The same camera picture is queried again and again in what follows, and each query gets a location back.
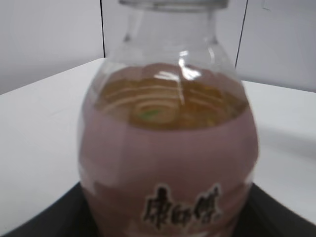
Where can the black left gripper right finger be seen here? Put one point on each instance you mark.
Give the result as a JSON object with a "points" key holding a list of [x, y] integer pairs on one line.
{"points": [[278, 220]]}

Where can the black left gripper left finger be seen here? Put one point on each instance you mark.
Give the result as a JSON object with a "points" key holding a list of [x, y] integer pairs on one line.
{"points": [[69, 216]]}

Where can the pink oolong tea bottle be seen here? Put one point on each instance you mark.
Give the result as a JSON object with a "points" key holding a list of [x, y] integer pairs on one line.
{"points": [[167, 139]]}

